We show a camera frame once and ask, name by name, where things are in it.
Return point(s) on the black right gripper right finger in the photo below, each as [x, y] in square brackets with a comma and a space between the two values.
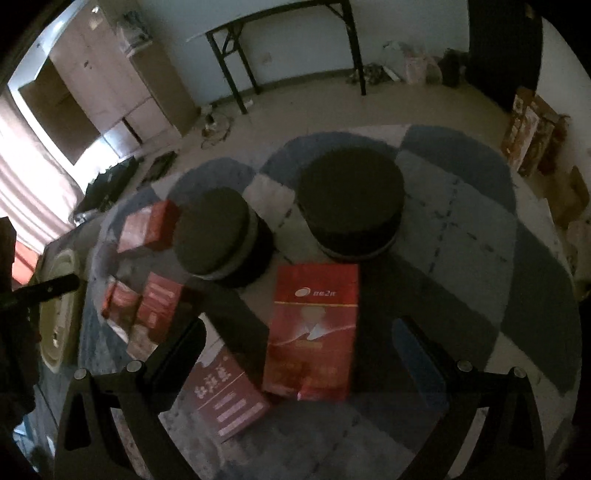
[418, 344]

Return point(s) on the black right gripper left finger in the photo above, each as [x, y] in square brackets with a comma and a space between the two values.
[89, 445]

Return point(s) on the red box with white text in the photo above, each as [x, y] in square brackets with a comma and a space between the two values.
[157, 307]

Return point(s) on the large red box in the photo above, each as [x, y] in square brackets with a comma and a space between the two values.
[309, 354]

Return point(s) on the small red box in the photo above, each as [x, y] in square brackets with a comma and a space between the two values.
[120, 304]

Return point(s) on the cream plastic tray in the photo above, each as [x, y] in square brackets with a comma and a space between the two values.
[60, 317]

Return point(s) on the white and red carton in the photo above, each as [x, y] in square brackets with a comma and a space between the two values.
[222, 394]

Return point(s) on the pink curtain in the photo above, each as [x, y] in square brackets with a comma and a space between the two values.
[37, 194]

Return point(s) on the black open suitcase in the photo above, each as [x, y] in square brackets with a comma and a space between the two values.
[106, 189]

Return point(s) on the black flat tray on floor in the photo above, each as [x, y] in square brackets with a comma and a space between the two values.
[158, 168]

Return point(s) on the wooden wardrobe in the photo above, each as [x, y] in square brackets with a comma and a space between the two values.
[96, 73]

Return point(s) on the brown printed cardboard box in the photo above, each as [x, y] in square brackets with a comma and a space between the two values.
[535, 135]

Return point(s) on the black folding table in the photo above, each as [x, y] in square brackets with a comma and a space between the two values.
[287, 39]

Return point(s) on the bags pile by wall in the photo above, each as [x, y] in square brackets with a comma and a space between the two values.
[413, 65]

